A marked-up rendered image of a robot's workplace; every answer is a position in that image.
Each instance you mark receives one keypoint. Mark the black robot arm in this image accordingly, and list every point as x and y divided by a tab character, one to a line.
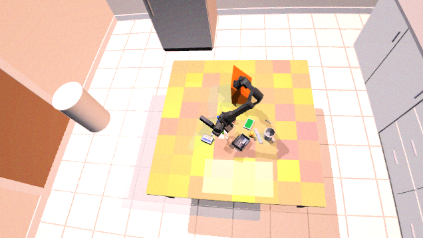
226	118

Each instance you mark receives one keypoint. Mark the white mug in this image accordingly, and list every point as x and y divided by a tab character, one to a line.
269	135

